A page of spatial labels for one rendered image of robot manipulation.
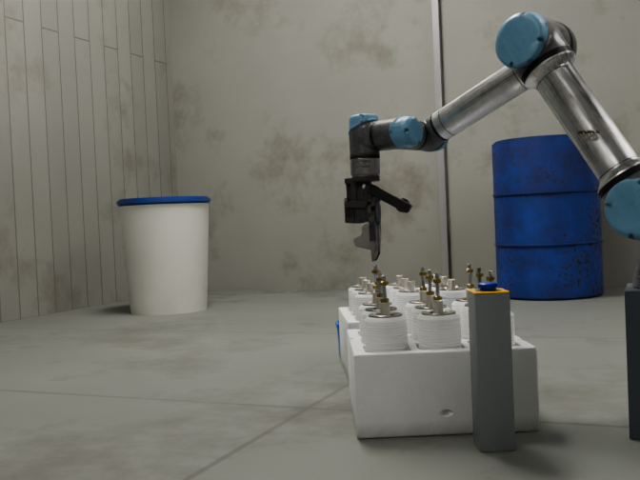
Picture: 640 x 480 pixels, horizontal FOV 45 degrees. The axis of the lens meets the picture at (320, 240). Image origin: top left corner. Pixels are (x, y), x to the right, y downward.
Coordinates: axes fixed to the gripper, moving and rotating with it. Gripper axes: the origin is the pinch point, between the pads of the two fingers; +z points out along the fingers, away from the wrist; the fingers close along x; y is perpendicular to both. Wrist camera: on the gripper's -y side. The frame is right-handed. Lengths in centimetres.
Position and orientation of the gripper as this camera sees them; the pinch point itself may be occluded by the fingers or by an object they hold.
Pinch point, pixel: (377, 255)
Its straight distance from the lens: 196.7
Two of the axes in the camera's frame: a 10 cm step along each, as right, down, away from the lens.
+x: -2.3, 0.3, -9.7
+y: -9.7, 0.4, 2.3
